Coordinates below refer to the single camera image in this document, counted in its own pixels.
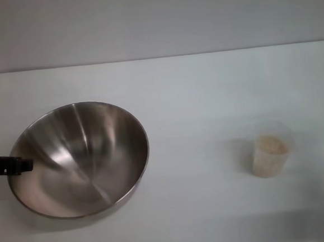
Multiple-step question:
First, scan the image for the stainless steel mixing bowl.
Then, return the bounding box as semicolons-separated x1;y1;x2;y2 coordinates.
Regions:
1;97;155;224

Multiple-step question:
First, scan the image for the clear plastic measuring cup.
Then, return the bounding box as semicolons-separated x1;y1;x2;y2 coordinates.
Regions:
247;119;296;179

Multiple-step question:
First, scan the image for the white uncooked rice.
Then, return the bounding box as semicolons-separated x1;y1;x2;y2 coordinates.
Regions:
250;134;292;179

